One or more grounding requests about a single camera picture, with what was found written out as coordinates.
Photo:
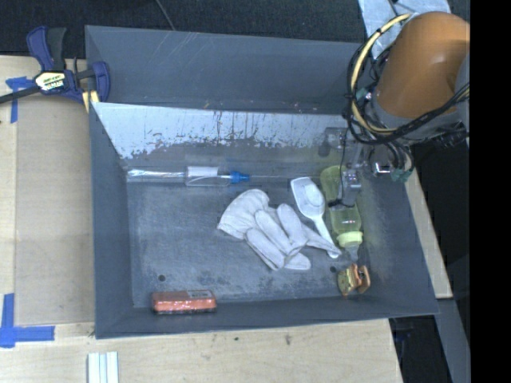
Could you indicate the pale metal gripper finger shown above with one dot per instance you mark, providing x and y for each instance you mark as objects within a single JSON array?
[
  {"x": 333, "y": 140},
  {"x": 351, "y": 192}
]

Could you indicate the clear yellow plastic bottle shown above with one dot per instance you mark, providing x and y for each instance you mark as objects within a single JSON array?
[{"x": 346, "y": 223}]

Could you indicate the white plastic scoop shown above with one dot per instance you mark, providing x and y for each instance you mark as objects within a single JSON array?
[{"x": 309, "y": 204}]

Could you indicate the white cloth glove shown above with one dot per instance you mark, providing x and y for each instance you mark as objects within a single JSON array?
[{"x": 263, "y": 230}]

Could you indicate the clear bottle with blue cap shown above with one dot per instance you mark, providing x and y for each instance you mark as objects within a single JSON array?
[{"x": 203, "y": 176}]

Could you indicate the grey metal bin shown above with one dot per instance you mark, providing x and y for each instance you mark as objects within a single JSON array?
[{"x": 179, "y": 230}]

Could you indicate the orange flat block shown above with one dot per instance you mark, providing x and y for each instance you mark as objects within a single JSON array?
[{"x": 183, "y": 302}]

